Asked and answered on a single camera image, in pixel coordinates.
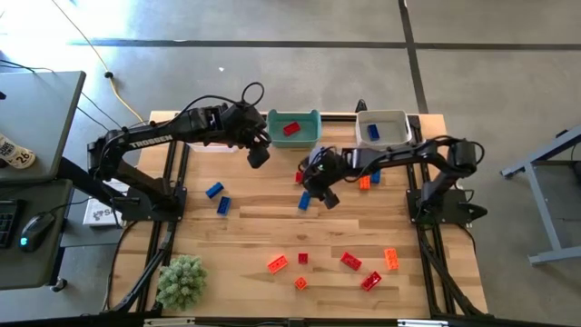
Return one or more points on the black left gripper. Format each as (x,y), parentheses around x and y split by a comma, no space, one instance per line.
(243,125)

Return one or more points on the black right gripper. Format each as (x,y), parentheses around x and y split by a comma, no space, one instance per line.
(324,172)

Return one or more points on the blue long block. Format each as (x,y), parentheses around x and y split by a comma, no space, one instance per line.
(304,203)
(214,190)
(373,131)
(223,205)
(376,177)

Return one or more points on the small red block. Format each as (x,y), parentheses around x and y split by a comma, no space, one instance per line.
(302,258)
(298,177)

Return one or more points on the red long block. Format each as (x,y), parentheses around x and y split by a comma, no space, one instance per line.
(351,261)
(371,281)
(292,128)

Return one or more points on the orange long block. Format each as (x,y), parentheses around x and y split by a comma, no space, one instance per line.
(391,258)
(364,183)

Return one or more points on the red-orange long block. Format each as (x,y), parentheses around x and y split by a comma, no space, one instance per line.
(277,264)

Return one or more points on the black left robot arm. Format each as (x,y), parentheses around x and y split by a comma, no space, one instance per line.
(150,138)

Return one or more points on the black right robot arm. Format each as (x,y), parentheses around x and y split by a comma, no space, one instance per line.
(399,154)

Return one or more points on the clear plastic bin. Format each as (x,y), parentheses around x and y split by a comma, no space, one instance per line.
(213,148)

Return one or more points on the teal plastic bin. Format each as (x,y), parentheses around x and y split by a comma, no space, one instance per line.
(281,138)

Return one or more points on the small orange block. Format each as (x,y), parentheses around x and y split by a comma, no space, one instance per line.
(300,283)

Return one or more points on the black table clamp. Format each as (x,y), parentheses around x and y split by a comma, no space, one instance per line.
(361,105)

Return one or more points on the white plastic bin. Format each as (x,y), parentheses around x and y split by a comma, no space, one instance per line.
(392,129)

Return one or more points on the white paper sheet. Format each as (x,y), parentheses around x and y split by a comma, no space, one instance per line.
(119,185)

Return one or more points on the green artificial plant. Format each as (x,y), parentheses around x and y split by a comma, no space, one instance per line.
(181,281)

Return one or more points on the white printed booklet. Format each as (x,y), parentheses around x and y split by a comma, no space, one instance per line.
(100,213)

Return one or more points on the silver aluminium bar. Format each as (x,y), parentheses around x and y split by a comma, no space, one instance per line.
(422,323)
(168,322)

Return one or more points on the light grey desk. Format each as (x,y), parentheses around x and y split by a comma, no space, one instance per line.
(36,109)

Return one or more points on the white printed cup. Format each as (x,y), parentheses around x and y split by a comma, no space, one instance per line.
(16,154)

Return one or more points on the black computer mouse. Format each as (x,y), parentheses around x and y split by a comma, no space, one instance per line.
(36,229)

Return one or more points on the black keyboard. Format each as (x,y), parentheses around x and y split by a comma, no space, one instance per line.
(6,224)

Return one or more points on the dark grey desk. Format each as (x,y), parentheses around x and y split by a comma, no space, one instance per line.
(32,272)

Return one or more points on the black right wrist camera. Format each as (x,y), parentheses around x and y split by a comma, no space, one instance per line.
(330,200)

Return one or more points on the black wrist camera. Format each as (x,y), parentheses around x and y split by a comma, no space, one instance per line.
(330,200)
(258,157)

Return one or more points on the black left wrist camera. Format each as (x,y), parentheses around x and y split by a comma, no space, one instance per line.
(258,157)

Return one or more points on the grey metal table frame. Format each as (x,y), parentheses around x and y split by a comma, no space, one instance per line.
(550,227)

